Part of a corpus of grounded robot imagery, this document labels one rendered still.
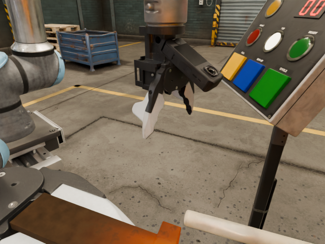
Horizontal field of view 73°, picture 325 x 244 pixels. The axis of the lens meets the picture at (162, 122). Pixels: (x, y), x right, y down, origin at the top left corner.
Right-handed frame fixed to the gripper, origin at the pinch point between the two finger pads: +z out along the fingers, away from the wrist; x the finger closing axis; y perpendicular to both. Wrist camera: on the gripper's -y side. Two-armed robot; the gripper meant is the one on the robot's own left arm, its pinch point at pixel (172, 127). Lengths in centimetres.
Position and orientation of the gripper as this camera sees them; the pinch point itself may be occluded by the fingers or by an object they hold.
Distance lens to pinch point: 47.2
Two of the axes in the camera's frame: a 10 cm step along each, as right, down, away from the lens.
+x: -6.7, 3.4, -6.6
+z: 0.0, 8.9, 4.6
